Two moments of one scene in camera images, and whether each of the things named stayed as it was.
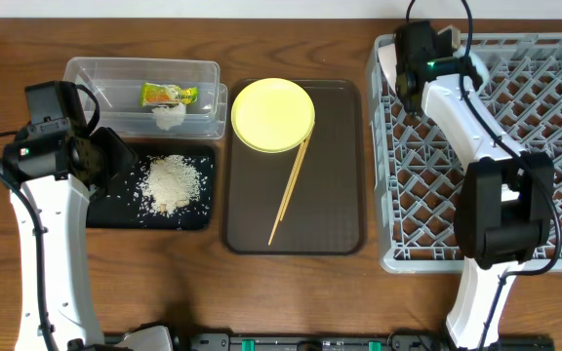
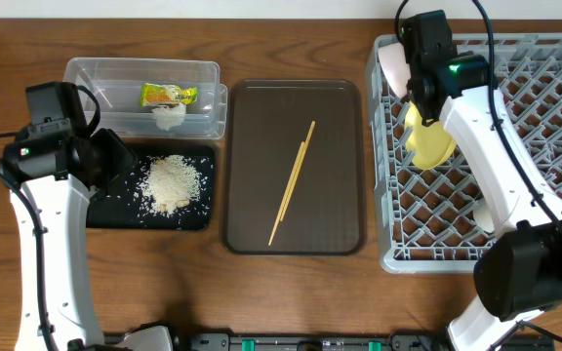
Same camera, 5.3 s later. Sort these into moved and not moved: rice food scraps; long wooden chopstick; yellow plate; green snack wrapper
Moved: yellow plate
Not moved: green snack wrapper; rice food scraps; long wooden chopstick
